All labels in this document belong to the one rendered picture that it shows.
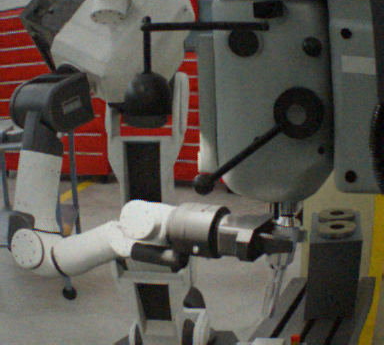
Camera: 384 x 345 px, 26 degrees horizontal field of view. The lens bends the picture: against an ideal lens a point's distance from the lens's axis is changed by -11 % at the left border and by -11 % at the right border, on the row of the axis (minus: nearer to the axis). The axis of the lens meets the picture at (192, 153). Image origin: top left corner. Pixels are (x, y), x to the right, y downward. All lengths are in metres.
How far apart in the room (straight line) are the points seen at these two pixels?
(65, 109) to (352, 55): 0.62
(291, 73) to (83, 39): 0.54
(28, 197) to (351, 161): 0.65
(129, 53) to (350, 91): 0.56
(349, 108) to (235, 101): 0.18
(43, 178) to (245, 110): 0.48
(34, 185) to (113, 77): 0.25
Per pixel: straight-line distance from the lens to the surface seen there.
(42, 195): 1.60
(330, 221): 1.83
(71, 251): 1.54
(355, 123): 1.20
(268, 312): 1.44
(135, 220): 1.44
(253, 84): 1.24
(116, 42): 1.62
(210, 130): 1.35
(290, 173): 1.26
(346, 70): 1.18
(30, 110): 1.62
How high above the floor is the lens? 1.67
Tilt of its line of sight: 13 degrees down
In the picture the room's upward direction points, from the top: 2 degrees counter-clockwise
